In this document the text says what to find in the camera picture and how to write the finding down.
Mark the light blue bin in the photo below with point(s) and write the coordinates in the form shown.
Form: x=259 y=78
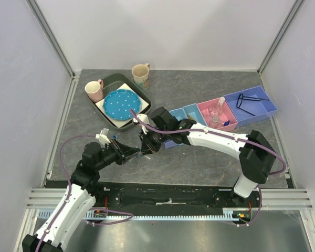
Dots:
x=179 y=114
x=195 y=112

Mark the pink and cream mug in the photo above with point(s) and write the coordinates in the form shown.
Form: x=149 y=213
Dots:
x=94 y=90

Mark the pink bin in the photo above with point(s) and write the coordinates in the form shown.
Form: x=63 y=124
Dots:
x=224 y=114

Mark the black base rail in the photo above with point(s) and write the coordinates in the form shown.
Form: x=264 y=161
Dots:
x=162 y=199

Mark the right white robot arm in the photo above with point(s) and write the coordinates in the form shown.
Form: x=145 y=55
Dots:
x=253 y=151

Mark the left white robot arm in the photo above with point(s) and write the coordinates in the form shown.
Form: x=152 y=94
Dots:
x=79 y=196

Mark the dark green tray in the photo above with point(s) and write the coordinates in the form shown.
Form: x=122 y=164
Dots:
x=115 y=81

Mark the beige mug with pattern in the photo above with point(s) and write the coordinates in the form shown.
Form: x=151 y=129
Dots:
x=140 y=74

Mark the light blue bin left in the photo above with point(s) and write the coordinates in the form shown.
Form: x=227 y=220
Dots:
x=179 y=114

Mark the clear glass flask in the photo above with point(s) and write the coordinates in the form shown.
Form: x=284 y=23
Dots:
x=214 y=121

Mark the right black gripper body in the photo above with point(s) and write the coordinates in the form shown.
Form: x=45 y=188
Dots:
x=155 y=138

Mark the purple narrow bin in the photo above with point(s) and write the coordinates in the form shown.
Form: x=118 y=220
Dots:
x=170 y=144

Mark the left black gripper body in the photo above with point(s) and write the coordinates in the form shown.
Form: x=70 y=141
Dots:
x=112 y=155

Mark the blue dotted plate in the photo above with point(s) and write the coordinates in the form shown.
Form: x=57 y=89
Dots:
x=118 y=104

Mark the light blue bin right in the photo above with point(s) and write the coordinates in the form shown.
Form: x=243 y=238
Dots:
x=195 y=112

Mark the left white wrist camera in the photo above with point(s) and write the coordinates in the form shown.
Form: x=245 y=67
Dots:
x=102 y=137

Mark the clear flask white stopper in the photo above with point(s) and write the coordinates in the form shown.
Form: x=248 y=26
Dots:
x=218 y=105

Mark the purple large bin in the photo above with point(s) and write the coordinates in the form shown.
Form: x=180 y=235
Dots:
x=250 y=105

